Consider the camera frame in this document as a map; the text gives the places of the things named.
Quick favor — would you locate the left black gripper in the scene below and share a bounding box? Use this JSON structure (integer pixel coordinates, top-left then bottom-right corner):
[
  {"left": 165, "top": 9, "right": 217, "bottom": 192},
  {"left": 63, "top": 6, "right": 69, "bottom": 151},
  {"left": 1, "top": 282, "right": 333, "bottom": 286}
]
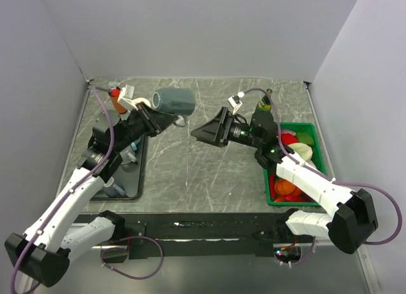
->
[{"left": 112, "top": 100, "right": 178, "bottom": 152}]

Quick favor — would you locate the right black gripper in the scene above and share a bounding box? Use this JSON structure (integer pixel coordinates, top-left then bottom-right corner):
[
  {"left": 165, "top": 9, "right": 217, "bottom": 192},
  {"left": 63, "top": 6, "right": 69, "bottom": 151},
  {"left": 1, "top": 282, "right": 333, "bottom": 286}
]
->
[{"left": 191, "top": 107, "right": 262, "bottom": 149}]

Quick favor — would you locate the dark slate blue mug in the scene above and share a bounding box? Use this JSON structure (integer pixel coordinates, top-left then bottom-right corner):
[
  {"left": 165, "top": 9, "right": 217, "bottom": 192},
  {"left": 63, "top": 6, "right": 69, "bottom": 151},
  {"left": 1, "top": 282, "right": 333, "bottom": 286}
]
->
[{"left": 152, "top": 87, "right": 196, "bottom": 128}]

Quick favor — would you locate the small blue-grey mug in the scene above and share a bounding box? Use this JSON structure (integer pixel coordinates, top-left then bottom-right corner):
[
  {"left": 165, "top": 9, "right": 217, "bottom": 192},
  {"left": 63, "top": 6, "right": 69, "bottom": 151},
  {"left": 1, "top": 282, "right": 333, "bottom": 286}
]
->
[{"left": 101, "top": 177, "right": 126, "bottom": 197}]

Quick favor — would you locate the grey mug with cream inside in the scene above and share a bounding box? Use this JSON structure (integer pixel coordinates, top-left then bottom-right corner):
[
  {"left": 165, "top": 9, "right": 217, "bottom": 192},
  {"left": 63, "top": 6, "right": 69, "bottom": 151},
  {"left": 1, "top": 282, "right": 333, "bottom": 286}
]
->
[{"left": 120, "top": 149, "right": 137, "bottom": 165}]

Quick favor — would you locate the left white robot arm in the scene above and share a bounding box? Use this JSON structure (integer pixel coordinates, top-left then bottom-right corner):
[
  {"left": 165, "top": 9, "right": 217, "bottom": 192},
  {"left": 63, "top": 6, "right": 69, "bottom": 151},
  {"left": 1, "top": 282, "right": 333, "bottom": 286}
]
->
[{"left": 4, "top": 102, "right": 178, "bottom": 288}]

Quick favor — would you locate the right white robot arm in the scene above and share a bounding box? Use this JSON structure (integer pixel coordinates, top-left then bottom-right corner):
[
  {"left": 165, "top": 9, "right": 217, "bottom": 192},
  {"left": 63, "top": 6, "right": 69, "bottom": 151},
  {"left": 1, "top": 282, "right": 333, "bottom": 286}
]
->
[{"left": 191, "top": 107, "right": 378, "bottom": 254}]

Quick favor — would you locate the orange soap dispenser bottle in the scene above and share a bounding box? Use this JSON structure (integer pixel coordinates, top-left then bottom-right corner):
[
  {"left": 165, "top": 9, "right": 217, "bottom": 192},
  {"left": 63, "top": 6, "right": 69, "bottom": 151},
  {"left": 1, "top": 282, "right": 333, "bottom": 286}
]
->
[{"left": 108, "top": 81, "right": 127, "bottom": 115}]

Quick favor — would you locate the green glass bottle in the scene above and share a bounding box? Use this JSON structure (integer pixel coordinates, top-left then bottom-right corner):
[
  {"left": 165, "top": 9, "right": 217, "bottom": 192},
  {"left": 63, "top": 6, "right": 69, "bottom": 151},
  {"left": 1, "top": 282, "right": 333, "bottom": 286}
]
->
[{"left": 256, "top": 88, "right": 273, "bottom": 112}]

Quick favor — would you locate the black serving tray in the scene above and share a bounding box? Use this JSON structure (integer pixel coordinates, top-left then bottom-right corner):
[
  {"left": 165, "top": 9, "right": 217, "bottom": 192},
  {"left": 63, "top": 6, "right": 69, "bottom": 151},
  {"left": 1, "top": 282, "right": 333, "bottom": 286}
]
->
[{"left": 91, "top": 136, "right": 148, "bottom": 201}]

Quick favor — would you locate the red plush vegetable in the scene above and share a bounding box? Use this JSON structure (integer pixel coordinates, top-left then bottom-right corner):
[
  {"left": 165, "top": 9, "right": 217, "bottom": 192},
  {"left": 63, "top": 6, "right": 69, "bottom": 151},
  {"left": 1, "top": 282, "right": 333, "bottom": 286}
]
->
[{"left": 281, "top": 133, "right": 299, "bottom": 145}]

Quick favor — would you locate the red plush chili pepper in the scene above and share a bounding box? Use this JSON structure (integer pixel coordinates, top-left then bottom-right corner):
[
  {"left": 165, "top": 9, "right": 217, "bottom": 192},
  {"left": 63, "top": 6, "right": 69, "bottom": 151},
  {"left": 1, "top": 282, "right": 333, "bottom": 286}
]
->
[{"left": 268, "top": 173, "right": 276, "bottom": 200}]

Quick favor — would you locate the green plastic basket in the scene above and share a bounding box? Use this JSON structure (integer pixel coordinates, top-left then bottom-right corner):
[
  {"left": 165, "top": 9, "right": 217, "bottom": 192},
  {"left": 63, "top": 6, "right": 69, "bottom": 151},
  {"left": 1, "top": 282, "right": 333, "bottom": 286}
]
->
[{"left": 263, "top": 123, "right": 327, "bottom": 208}]

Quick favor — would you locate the dark green plush avocado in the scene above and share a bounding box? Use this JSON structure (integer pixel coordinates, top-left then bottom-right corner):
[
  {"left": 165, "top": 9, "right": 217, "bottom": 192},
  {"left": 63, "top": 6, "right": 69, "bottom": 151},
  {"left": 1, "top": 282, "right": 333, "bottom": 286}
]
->
[{"left": 296, "top": 131, "right": 315, "bottom": 147}]

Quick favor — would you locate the orange plush pumpkin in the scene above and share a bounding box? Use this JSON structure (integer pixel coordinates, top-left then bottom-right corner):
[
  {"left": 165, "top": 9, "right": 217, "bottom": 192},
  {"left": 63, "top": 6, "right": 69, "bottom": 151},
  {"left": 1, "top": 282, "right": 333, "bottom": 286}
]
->
[{"left": 274, "top": 179, "right": 302, "bottom": 196}]

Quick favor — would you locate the green plush cabbage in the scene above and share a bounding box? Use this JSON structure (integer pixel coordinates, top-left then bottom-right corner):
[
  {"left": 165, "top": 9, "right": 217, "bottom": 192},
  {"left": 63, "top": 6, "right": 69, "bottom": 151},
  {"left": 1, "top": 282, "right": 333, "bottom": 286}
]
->
[{"left": 289, "top": 142, "right": 313, "bottom": 162}]

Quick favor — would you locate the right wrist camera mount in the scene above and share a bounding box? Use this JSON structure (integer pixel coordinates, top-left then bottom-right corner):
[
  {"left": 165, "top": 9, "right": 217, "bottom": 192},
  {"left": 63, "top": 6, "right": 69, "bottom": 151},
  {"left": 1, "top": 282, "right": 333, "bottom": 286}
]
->
[{"left": 228, "top": 91, "right": 245, "bottom": 115}]

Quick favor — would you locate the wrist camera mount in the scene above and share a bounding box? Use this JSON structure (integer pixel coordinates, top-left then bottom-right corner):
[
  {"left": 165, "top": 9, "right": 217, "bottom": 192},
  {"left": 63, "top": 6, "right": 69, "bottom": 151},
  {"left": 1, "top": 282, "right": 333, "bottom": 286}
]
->
[
  {"left": 228, "top": 91, "right": 245, "bottom": 115},
  {"left": 118, "top": 84, "right": 136, "bottom": 111}
]

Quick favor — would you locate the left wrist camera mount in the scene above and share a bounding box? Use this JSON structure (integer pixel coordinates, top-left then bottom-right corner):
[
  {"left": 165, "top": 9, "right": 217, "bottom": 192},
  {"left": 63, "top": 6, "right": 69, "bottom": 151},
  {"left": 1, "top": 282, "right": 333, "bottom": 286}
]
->
[{"left": 118, "top": 84, "right": 136, "bottom": 111}]

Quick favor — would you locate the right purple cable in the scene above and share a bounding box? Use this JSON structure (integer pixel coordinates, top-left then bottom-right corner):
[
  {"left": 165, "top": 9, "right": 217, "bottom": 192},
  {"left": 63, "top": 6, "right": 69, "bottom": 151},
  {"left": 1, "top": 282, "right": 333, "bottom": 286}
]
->
[{"left": 240, "top": 88, "right": 403, "bottom": 245}]

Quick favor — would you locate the purple cable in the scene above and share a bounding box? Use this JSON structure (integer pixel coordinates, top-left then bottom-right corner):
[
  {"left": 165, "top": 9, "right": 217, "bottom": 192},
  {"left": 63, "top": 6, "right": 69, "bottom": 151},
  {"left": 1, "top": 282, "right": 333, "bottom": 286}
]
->
[
  {"left": 240, "top": 88, "right": 403, "bottom": 245},
  {"left": 9, "top": 86, "right": 121, "bottom": 294}
]

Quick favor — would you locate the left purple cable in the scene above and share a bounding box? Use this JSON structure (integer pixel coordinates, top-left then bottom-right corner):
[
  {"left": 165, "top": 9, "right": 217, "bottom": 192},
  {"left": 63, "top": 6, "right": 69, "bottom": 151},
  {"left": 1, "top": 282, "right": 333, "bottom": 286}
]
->
[{"left": 9, "top": 86, "right": 121, "bottom": 294}]

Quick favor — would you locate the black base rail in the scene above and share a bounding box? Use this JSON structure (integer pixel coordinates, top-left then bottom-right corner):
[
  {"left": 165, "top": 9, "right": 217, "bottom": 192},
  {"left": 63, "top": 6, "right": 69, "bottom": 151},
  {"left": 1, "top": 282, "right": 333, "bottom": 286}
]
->
[{"left": 72, "top": 212, "right": 332, "bottom": 263}]

